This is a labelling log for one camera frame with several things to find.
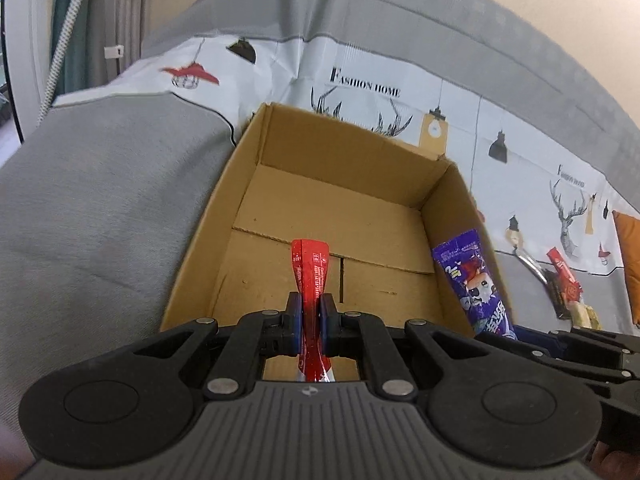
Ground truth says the grey printed sofa cover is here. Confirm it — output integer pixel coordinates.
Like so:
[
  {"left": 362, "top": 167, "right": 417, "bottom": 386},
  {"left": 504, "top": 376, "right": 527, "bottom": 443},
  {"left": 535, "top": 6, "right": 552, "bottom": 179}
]
[{"left": 0, "top": 0, "right": 640, "bottom": 411}]

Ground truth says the red snack packet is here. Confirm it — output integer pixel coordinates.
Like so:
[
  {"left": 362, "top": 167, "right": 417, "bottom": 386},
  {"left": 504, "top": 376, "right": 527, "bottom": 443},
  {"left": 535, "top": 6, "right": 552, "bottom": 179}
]
[{"left": 547, "top": 247, "right": 582, "bottom": 302}]

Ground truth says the person's hand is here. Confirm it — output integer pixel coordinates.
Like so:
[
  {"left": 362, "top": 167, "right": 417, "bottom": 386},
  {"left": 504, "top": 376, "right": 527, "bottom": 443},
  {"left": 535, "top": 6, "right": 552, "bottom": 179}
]
[{"left": 588, "top": 442, "right": 640, "bottom": 480}]

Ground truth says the silver foil snack stick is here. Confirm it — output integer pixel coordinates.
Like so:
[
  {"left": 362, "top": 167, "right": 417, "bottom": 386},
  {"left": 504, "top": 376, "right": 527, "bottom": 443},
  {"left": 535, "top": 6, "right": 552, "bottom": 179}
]
[{"left": 513, "top": 246, "right": 548, "bottom": 285}]

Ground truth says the dark brown chocolate bar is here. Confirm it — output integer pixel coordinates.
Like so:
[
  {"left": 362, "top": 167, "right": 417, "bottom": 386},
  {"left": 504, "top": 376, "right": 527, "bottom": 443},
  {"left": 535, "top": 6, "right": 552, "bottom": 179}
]
[{"left": 544, "top": 269, "right": 570, "bottom": 320}]

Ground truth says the grey green curtain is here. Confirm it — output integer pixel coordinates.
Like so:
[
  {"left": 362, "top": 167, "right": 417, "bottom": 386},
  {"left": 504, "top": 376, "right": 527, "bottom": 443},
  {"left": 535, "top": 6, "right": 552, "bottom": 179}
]
[{"left": 54, "top": 0, "right": 150, "bottom": 96}]

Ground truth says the brown cardboard box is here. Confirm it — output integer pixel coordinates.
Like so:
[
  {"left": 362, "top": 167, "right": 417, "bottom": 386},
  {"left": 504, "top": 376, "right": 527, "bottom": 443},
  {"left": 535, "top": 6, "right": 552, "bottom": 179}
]
[{"left": 162, "top": 105, "right": 484, "bottom": 335}]

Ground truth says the purple candy packet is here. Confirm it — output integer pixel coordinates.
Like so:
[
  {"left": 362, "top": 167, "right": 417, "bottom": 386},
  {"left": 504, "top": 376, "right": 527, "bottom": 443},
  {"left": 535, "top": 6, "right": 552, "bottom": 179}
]
[{"left": 432, "top": 230, "right": 518, "bottom": 340}]

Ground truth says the small red candy stick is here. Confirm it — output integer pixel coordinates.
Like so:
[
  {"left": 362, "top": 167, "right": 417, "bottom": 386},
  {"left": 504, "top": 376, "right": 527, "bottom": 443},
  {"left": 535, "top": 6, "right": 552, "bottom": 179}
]
[{"left": 291, "top": 238, "right": 335, "bottom": 382}]

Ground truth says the white rice cracker packet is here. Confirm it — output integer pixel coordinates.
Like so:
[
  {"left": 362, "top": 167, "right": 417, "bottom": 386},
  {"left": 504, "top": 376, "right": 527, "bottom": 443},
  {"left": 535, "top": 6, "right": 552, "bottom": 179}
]
[{"left": 567, "top": 301, "right": 603, "bottom": 330}]

